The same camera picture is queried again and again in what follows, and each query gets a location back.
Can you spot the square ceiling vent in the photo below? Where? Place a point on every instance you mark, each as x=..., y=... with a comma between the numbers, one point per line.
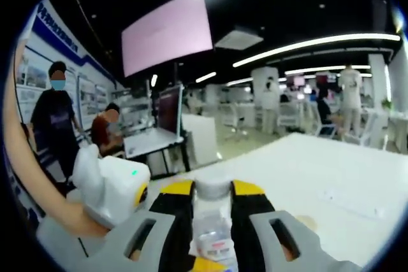
x=239, y=38

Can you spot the blue and white wall board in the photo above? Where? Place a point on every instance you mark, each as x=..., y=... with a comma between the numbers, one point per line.
x=51, y=46

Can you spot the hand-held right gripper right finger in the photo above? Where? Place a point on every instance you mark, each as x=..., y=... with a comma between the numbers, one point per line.
x=252, y=214

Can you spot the white workbench black frame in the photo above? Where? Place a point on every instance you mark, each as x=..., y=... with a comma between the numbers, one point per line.
x=150, y=143

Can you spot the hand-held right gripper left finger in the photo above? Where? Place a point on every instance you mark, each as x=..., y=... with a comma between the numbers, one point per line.
x=172, y=221

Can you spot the dark monitor on stand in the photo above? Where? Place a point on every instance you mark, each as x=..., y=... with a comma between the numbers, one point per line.
x=169, y=111

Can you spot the clear plastic water bottle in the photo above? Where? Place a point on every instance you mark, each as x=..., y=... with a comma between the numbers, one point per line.
x=212, y=218

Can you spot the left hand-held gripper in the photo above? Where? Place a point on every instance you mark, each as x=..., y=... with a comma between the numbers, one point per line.
x=108, y=186

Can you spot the green potted plant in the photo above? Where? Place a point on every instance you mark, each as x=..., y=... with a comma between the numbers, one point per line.
x=387, y=104

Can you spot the large pink screen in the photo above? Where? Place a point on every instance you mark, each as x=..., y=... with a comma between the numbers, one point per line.
x=165, y=33

